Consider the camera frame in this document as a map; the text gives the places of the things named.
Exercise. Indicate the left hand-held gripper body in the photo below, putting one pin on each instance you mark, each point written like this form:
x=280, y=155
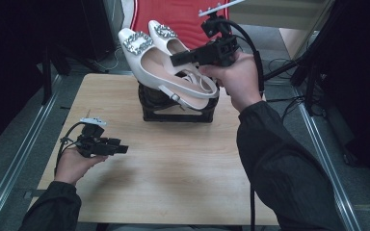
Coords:
x=93, y=146

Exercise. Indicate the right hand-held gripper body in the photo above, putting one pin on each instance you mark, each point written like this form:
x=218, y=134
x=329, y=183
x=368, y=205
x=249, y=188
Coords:
x=221, y=51

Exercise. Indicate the red and black shoe rack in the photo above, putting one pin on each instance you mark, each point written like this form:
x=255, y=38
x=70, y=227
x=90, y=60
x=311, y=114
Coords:
x=186, y=19

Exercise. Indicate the white heeled shoe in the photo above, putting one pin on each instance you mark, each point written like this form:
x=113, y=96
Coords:
x=141, y=67
x=153, y=25

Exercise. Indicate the person's left hand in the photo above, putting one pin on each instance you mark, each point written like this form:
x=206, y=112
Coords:
x=72, y=166

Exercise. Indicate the person's right hand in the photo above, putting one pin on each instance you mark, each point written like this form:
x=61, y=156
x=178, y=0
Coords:
x=242, y=80

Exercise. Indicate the beige panel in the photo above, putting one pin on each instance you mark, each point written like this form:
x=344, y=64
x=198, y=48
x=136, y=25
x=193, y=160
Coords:
x=292, y=41

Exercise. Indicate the grey cabinet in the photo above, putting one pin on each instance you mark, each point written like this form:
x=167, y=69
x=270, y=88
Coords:
x=114, y=19

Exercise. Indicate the black tripod stand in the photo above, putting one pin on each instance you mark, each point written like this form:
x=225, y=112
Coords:
x=310, y=93

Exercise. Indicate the black curtain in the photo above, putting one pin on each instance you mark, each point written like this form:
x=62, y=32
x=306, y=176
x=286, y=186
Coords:
x=13, y=48
x=359, y=80

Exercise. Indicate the metal floor rail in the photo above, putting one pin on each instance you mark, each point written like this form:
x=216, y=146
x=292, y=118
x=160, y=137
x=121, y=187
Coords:
x=321, y=150
x=19, y=154

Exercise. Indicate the black stand post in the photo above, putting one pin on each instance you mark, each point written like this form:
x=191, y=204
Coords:
x=46, y=83

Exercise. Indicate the grey table bracket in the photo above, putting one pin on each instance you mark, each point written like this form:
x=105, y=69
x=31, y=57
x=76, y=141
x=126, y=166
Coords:
x=29, y=194

